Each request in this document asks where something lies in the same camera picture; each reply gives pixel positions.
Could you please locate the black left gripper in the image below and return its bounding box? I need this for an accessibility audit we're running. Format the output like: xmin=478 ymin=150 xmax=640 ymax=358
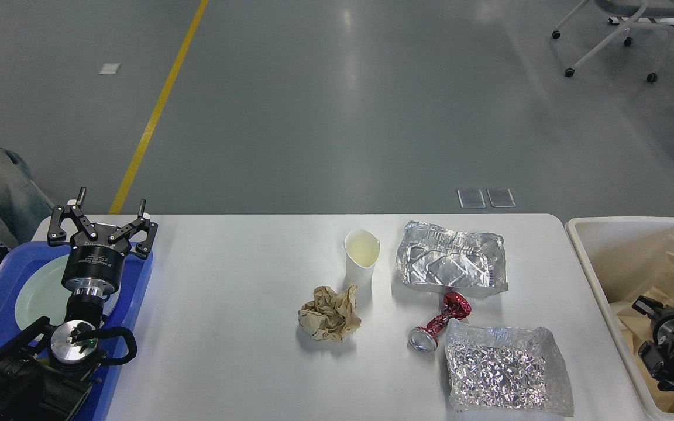
xmin=47 ymin=187 xmax=158 ymax=296

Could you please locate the mint green plate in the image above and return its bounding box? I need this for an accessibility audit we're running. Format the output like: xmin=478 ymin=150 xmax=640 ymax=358
xmin=14 ymin=255 xmax=120 ymax=332

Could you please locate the brown paper ball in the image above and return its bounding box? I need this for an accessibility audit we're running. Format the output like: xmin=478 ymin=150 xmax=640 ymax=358
xmin=298 ymin=284 xmax=363 ymax=342

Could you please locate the aluminium foil sheet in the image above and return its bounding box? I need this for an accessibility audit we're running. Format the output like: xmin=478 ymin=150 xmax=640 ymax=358
xmin=445 ymin=319 xmax=575 ymax=417

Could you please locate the brown paper bag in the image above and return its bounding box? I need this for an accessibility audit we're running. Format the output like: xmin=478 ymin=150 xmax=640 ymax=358
xmin=611 ymin=251 xmax=674 ymax=413

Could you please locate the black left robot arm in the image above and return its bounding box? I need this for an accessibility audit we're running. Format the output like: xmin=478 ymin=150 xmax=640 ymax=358
xmin=0 ymin=188 xmax=158 ymax=420

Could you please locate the blue plastic tray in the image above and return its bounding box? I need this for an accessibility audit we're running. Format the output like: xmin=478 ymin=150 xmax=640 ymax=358
xmin=0 ymin=241 xmax=153 ymax=420

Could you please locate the white paper cup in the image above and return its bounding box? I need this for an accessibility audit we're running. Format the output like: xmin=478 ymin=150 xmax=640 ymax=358
xmin=344 ymin=229 xmax=381 ymax=286

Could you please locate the crushed red can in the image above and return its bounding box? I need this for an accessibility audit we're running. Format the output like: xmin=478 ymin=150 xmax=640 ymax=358
xmin=408 ymin=291 xmax=472 ymax=353

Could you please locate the aluminium foil tray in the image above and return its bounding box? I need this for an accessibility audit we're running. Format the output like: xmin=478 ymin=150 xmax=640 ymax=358
xmin=396 ymin=221 xmax=509 ymax=299

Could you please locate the white plastic bin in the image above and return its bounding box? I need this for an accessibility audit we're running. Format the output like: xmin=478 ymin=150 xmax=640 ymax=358
xmin=565 ymin=218 xmax=674 ymax=420

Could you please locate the white table foot bar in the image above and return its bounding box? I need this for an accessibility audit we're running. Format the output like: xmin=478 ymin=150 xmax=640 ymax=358
xmin=608 ymin=16 xmax=674 ymax=26

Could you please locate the white office chair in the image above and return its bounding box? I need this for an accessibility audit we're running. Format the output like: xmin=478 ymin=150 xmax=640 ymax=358
xmin=564 ymin=1 xmax=674 ymax=83

